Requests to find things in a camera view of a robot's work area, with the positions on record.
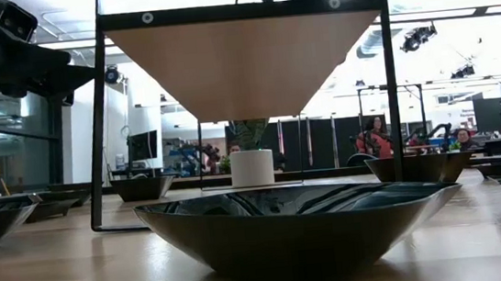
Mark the black background rig frame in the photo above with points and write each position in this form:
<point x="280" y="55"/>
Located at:
<point x="388" y="86"/>

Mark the black square-rimmed bowl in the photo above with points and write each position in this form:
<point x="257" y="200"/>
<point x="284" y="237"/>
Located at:
<point x="142" y="190"/>
<point x="428" y="169"/>

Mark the black partition panels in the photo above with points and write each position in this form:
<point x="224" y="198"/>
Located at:
<point x="320" y="143"/>

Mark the black ceiling spotlight cluster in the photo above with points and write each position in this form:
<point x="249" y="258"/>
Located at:
<point x="416" y="39"/>
<point x="463" y="71"/>

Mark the black round wall device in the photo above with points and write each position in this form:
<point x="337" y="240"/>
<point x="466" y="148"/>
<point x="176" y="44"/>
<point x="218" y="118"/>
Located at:
<point x="111" y="74"/>

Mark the white water jug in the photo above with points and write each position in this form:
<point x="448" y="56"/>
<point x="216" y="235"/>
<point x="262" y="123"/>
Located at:
<point x="120" y="162"/>

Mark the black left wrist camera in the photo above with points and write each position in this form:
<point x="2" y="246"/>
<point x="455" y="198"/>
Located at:
<point x="17" y="20"/>

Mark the person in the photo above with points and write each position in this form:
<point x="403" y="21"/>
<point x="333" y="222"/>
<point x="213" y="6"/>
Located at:
<point x="377" y="144"/>
<point x="464" y="138"/>
<point x="234" y="149"/>

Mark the black aluminium table frame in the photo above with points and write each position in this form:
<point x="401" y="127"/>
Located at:
<point x="327" y="172"/>

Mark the black background robot arm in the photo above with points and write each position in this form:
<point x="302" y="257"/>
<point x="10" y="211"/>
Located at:
<point x="208" y="156"/>
<point x="438" y="129"/>

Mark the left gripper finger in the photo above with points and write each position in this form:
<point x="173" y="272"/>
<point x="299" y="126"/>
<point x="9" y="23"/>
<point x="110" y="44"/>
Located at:
<point x="74" y="76"/>
<point x="35" y="57"/>

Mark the white round plant pot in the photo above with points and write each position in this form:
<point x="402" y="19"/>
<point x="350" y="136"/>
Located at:
<point x="252" y="168"/>

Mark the black office chair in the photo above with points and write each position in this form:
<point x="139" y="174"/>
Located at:
<point x="356" y="160"/>

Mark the small green desk plant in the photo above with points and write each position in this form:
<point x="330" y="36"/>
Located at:
<point x="455" y="146"/>
<point x="224" y="165"/>

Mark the wooden shelf with black frame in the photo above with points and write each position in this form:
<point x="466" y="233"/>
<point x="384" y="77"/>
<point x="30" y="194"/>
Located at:
<point x="243" y="67"/>

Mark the green snake plant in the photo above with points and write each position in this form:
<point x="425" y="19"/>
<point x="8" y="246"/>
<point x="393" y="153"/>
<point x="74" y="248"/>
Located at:
<point x="250" y="133"/>

